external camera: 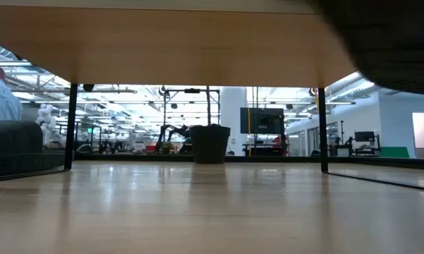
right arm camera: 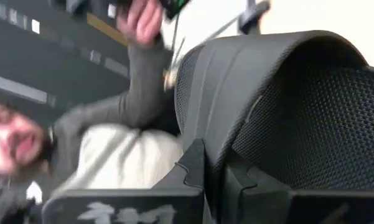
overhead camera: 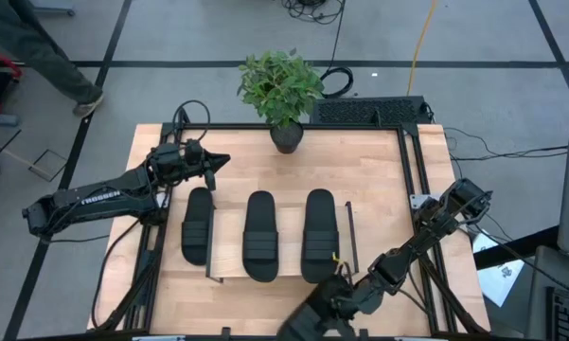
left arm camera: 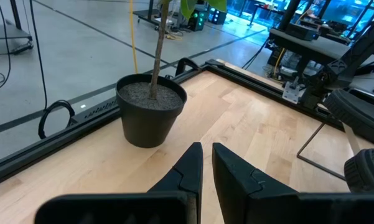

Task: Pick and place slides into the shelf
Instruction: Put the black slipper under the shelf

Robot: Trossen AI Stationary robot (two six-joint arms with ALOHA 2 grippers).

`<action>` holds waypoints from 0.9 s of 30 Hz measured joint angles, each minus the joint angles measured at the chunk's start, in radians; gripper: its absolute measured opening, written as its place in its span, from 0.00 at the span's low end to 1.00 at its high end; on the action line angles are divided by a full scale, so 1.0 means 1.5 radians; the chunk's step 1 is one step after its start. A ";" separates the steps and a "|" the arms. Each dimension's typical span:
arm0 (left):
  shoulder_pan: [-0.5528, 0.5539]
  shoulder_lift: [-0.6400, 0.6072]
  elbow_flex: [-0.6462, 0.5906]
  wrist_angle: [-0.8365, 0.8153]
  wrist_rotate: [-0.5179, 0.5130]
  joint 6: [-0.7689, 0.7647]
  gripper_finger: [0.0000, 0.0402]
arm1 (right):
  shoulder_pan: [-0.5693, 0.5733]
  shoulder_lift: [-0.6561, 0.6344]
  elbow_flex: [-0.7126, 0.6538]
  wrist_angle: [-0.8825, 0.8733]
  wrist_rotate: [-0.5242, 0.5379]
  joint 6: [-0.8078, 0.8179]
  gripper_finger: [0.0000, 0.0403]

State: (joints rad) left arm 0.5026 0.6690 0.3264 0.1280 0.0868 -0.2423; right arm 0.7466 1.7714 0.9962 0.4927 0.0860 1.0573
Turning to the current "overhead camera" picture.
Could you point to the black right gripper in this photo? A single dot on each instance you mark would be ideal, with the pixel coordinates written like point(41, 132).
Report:
point(336, 296)

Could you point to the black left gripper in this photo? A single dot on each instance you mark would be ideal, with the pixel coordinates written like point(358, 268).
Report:
point(170, 163)

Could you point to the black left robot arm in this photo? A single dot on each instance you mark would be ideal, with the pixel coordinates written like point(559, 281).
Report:
point(99, 201)

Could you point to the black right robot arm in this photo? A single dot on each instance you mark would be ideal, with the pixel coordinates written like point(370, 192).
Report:
point(435, 222)

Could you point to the black table clamp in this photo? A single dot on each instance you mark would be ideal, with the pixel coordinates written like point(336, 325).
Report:
point(225, 333)
point(363, 334)

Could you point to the green plant in black pot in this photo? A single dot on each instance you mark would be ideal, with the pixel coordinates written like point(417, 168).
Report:
point(279, 85)

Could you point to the black perforated computer case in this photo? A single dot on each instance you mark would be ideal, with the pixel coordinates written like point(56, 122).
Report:
point(360, 111)

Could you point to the white paper sheet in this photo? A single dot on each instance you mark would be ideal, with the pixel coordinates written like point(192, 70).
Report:
point(499, 279)

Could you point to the black desk crossbar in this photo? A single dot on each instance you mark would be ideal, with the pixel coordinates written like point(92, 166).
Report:
point(516, 246)

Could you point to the grey desk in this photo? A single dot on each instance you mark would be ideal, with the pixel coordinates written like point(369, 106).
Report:
point(542, 284)

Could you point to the person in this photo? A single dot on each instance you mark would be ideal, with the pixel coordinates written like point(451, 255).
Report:
point(38, 52)

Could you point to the grey desk foot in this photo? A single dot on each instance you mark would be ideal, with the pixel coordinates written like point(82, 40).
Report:
point(52, 5)

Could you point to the wooden shelf with black frame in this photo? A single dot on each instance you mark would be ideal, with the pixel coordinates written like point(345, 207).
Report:
point(227, 246)

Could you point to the red metal cart frame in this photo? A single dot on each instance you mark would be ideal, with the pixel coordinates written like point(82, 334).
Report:
point(2, 61)

